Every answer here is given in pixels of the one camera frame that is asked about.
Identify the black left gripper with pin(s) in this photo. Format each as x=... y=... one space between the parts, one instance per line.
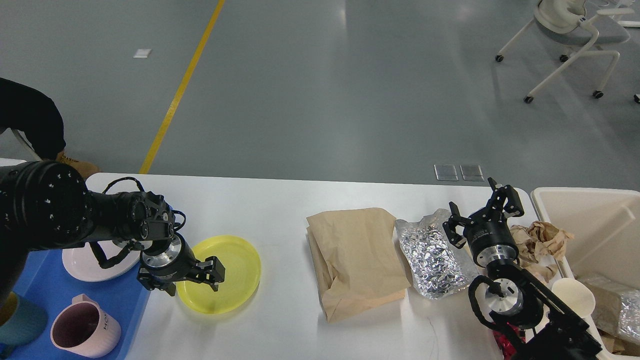
x=176 y=262

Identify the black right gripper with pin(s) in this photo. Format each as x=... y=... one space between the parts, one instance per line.
x=489 y=240

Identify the yellow plastic plate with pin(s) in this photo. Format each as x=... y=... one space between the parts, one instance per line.
x=242 y=275

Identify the pink ribbed mug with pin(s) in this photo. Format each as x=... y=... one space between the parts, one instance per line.
x=85 y=329

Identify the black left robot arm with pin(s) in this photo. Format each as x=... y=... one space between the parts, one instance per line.
x=47 y=205

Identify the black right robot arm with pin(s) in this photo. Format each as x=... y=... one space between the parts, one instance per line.
x=508 y=299

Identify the right metal floor plate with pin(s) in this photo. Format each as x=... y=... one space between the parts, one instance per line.
x=472 y=173

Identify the metal floor plate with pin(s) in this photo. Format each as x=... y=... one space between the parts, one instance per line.
x=446 y=172
x=472 y=173

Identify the left metal floor plate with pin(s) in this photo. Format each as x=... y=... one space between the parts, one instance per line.
x=446 y=172

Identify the silver foil pouch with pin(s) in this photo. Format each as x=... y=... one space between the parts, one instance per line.
x=438 y=269

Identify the crumpled brown paper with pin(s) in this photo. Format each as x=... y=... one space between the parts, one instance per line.
x=537 y=242

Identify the pink round plate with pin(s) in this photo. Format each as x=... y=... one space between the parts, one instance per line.
x=82 y=264

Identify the white paper cup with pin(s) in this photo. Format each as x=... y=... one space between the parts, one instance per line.
x=575 y=295

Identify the brown paper bag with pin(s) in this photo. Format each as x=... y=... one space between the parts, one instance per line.
x=355 y=261

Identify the blue plastic tray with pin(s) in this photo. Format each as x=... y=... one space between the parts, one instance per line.
x=46 y=282

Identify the beige plastic bin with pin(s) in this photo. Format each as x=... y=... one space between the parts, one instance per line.
x=606 y=228

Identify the tan work boot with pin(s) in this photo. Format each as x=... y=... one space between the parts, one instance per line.
x=84 y=168

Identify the red snack wrapper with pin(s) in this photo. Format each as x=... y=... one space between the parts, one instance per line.
x=504 y=344

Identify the teal blue cup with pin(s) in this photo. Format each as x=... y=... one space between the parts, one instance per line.
x=21 y=321

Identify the wrapped package in bin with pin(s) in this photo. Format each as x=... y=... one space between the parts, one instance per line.
x=617 y=307

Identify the white office chair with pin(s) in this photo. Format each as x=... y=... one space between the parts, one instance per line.
x=582 y=30

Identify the white paper scrap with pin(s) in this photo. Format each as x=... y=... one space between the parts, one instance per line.
x=142 y=53

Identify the person in black clothes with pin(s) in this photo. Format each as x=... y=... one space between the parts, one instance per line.
x=36 y=115

